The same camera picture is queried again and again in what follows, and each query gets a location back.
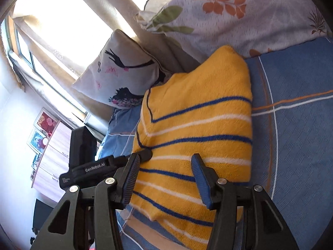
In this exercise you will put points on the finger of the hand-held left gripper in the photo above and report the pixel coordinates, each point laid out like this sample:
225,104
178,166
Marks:
141,155

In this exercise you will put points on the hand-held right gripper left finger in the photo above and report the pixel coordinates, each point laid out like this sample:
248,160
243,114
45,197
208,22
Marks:
130,179

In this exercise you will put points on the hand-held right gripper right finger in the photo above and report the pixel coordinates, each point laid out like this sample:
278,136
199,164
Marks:
202,185

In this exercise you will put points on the yellow striped knit sweater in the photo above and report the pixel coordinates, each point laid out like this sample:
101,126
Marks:
197,140

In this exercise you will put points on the pink wooden drawer cabinet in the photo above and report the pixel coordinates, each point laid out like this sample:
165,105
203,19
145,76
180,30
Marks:
53,156

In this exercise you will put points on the black box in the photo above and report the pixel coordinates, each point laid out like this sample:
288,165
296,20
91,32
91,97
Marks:
43,217

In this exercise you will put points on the dancer print cushion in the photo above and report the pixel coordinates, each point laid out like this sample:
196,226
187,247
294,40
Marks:
122,75

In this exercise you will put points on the blue plaid bed sheet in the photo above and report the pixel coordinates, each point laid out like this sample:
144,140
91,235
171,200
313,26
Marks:
294,140

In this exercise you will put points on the window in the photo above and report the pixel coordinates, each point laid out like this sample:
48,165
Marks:
28,54

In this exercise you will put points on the beige curtain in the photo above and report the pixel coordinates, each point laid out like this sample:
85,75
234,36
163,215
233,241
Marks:
65,31

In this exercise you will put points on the floral leaf print pillow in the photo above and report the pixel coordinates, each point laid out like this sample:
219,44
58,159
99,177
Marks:
234,15

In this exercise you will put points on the blue wall picture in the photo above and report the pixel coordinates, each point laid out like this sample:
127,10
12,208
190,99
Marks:
37,142

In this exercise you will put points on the red flower wall picture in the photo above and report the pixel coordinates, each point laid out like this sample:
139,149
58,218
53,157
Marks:
46,123

